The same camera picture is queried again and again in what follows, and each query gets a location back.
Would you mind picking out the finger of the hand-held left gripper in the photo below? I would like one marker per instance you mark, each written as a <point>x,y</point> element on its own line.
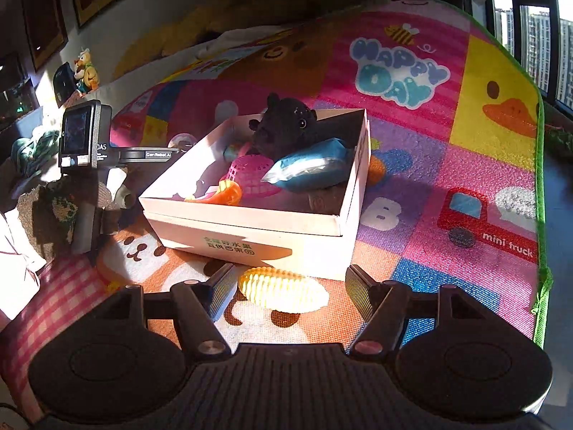
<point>184,148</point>

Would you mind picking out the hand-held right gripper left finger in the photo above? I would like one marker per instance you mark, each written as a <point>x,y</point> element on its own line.
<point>221,286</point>

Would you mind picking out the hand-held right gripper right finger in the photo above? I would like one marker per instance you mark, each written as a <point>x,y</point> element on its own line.
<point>360,289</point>

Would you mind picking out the white cardboard box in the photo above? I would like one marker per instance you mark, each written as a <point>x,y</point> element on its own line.
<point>250,242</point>

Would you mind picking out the yellow ribbed toy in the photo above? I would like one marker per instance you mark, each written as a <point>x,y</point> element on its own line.
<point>282,289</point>

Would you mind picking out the orange plastic toy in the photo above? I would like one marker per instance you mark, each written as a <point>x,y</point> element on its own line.
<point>228,193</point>

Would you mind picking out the pink mesh basket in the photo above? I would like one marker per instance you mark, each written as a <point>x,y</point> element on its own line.
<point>248,172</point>

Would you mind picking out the black plush toy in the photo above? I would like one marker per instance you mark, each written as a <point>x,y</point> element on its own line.
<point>286,130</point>

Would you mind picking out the blue tissue packet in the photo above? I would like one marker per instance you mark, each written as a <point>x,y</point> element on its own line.
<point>309,165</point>

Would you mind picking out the person's left hand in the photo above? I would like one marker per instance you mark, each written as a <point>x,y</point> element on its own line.
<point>112,192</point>

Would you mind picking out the green cloth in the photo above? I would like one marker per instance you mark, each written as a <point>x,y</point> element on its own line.
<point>33,148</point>

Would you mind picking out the yellow bear plush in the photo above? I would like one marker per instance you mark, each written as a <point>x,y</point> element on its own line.
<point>87,74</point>

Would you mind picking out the yellow pillow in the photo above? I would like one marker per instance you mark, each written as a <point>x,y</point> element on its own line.
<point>197,22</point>

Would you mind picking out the printed play mat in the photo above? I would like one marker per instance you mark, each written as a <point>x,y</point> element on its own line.
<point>425,143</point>

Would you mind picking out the green potted plant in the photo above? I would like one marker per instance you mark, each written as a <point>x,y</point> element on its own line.
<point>557,136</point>

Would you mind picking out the black window frame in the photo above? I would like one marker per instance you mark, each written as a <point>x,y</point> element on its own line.
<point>520,45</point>

